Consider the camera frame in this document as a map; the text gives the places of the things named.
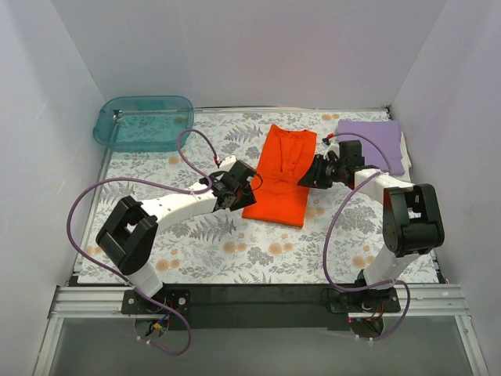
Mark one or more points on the floral table mat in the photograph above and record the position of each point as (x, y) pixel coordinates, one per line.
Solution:
(224, 247)

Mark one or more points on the orange t-shirt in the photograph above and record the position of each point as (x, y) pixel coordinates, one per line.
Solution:
(285, 158)

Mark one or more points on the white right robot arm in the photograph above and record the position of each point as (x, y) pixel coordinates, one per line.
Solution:
(411, 221)

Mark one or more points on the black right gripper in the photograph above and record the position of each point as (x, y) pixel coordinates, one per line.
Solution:
(311, 177)

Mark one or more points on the purple folded t-shirt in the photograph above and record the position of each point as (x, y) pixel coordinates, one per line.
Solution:
(385, 134)

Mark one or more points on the teal plastic bin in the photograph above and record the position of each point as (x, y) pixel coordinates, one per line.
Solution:
(144, 123)

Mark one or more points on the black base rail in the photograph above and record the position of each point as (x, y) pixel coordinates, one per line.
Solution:
(238, 306)

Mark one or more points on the aluminium table frame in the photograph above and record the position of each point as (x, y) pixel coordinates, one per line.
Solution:
(92, 330)

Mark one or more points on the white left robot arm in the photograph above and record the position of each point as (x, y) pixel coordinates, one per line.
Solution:
(128, 234)

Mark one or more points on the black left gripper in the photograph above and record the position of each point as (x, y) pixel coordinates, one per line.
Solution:
(239, 200)

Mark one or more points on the white folded t-shirt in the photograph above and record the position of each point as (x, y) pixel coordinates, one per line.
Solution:
(406, 162)

